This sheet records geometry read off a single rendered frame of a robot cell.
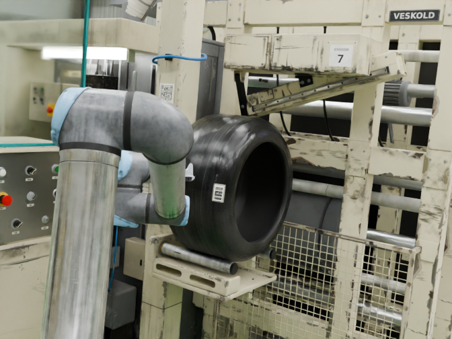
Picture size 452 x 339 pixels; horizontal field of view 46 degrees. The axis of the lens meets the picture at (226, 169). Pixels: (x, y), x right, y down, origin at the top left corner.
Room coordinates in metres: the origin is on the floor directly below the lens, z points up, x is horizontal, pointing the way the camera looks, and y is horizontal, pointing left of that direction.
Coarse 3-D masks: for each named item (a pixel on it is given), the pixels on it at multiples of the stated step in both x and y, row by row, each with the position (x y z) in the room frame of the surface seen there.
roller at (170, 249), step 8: (160, 248) 2.06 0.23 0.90; (168, 248) 2.04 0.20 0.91; (176, 248) 2.03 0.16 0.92; (184, 248) 2.02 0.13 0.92; (176, 256) 2.02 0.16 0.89; (184, 256) 1.99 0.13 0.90; (192, 256) 1.97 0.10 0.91; (200, 256) 1.95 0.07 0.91; (208, 256) 1.94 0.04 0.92; (200, 264) 1.95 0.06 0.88; (208, 264) 1.93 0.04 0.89; (216, 264) 1.91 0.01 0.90; (224, 264) 1.89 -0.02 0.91; (232, 264) 1.88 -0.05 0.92; (232, 272) 1.87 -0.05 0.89
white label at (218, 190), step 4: (216, 184) 1.80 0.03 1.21; (220, 184) 1.79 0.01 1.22; (216, 188) 1.79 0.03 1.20; (220, 188) 1.79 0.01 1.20; (224, 188) 1.79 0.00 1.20; (216, 192) 1.79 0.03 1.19; (220, 192) 1.79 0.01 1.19; (224, 192) 1.79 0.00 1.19; (216, 196) 1.79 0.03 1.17; (220, 196) 1.79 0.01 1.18; (212, 200) 1.79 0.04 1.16; (216, 200) 1.79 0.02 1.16; (220, 200) 1.79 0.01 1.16
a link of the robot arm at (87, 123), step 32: (64, 96) 1.00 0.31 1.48; (96, 96) 1.01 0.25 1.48; (128, 96) 1.02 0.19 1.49; (64, 128) 0.99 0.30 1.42; (96, 128) 0.99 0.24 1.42; (128, 128) 1.00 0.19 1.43; (64, 160) 0.98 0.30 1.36; (96, 160) 0.97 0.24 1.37; (64, 192) 0.96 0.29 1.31; (96, 192) 0.96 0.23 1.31; (64, 224) 0.94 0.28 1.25; (96, 224) 0.95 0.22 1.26; (64, 256) 0.92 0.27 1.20; (96, 256) 0.93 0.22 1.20; (64, 288) 0.90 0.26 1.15; (96, 288) 0.92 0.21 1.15; (64, 320) 0.88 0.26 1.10; (96, 320) 0.91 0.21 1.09
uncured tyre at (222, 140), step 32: (192, 128) 1.98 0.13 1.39; (224, 128) 1.92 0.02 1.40; (256, 128) 1.95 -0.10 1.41; (192, 160) 1.87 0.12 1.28; (224, 160) 1.83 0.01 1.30; (256, 160) 2.31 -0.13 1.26; (288, 160) 2.14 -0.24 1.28; (192, 192) 1.83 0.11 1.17; (256, 192) 2.31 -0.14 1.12; (288, 192) 2.16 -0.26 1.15; (192, 224) 1.86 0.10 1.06; (224, 224) 1.82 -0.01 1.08; (256, 224) 2.23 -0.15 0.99
